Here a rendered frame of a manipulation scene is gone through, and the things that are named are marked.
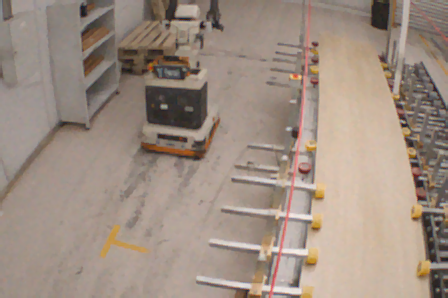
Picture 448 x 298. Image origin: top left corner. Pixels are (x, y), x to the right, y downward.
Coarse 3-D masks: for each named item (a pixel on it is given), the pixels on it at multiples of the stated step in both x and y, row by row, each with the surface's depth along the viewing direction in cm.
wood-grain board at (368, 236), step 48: (336, 48) 428; (336, 96) 332; (384, 96) 339; (336, 144) 275; (384, 144) 276; (336, 192) 235; (384, 192) 234; (336, 240) 204; (384, 240) 201; (336, 288) 177; (384, 288) 173
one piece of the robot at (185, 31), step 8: (168, 24) 390; (176, 24) 381; (184, 24) 380; (192, 24) 378; (200, 24) 384; (176, 32) 385; (184, 32) 384; (192, 32) 382; (176, 40) 388; (184, 40) 387; (192, 40) 392; (184, 48) 398; (192, 48) 401; (192, 56) 402; (192, 64) 406
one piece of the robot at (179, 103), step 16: (160, 80) 379; (176, 80) 376; (192, 80) 372; (160, 96) 390; (176, 96) 385; (192, 96) 381; (160, 112) 398; (176, 112) 395; (192, 112) 391; (192, 128) 404
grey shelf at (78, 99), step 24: (72, 0) 378; (96, 0) 455; (48, 24) 386; (72, 24) 382; (96, 24) 475; (72, 48) 398; (96, 48) 494; (72, 72) 415; (96, 72) 461; (72, 96) 433; (96, 96) 492; (72, 120) 452
